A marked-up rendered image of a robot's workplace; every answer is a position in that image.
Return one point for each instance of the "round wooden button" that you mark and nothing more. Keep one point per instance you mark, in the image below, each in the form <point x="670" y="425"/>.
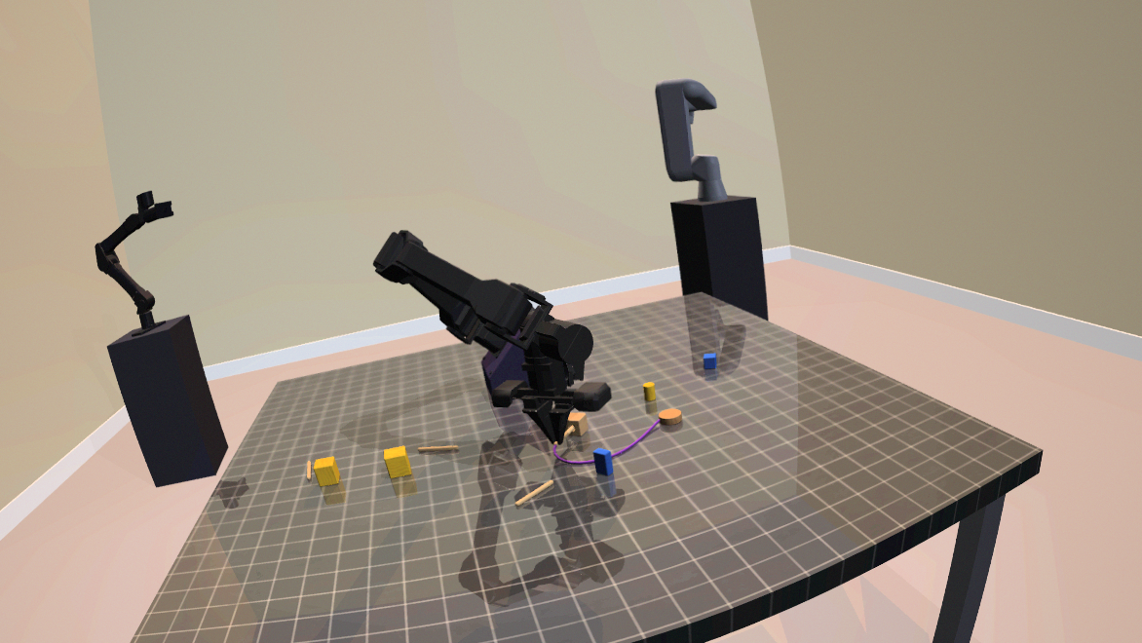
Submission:
<point x="670" y="416"/>

